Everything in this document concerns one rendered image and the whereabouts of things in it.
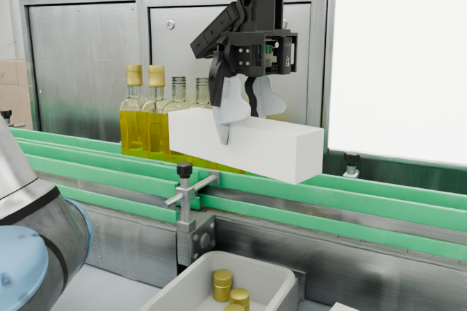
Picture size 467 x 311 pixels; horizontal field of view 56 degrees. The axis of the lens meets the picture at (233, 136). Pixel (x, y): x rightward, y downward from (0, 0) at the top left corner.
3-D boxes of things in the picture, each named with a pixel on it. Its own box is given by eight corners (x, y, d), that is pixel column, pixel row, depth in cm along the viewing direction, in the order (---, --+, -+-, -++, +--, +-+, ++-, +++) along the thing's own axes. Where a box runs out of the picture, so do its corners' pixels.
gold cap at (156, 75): (160, 87, 91) (160, 66, 90) (145, 87, 92) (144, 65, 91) (167, 85, 94) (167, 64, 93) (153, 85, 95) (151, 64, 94)
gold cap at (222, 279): (229, 303, 76) (229, 281, 75) (210, 300, 77) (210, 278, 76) (234, 292, 79) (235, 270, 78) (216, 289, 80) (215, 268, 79)
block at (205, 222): (219, 246, 87) (218, 214, 85) (193, 269, 78) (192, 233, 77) (203, 243, 88) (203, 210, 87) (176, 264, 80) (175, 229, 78)
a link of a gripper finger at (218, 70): (210, 105, 56) (224, 37, 56) (202, 103, 57) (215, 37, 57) (235, 110, 59) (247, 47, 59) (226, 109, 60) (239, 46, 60)
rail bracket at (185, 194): (222, 210, 87) (222, 150, 84) (174, 246, 72) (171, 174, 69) (209, 207, 88) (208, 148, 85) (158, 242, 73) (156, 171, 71)
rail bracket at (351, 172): (363, 210, 89) (368, 147, 86) (356, 223, 83) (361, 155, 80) (344, 207, 91) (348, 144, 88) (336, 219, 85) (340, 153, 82)
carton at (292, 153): (295, 184, 53) (296, 136, 52) (169, 149, 69) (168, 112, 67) (322, 173, 57) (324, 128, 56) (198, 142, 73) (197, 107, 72)
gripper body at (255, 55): (261, 82, 53) (263, -23, 50) (211, 77, 58) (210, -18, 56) (297, 77, 58) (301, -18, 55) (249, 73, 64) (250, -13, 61)
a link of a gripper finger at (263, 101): (283, 141, 61) (274, 80, 57) (251, 135, 65) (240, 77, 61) (296, 132, 63) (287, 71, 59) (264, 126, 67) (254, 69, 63)
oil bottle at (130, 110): (157, 185, 102) (153, 94, 97) (142, 193, 97) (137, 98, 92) (138, 182, 105) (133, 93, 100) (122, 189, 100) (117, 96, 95)
